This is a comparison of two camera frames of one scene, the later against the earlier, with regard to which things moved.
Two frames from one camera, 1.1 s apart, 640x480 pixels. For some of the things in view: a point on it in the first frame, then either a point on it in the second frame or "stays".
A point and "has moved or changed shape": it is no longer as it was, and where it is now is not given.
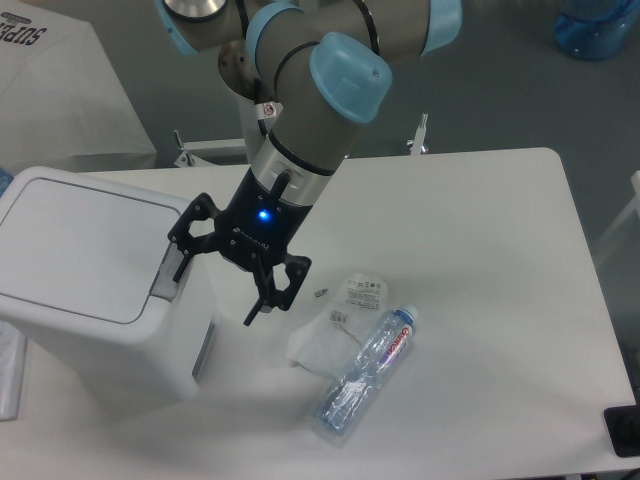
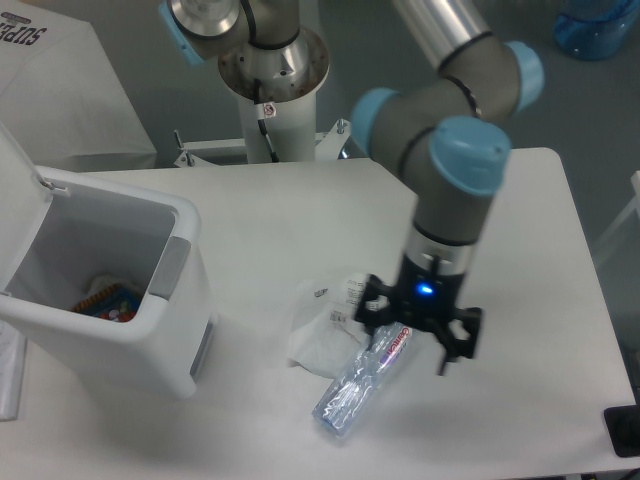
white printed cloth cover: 63,105 stays
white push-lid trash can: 87,282 has moved or changed shape
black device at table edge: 623,427 stays
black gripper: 258,231 → 424,297
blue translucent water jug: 595,29 stays
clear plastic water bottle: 351,392 stays
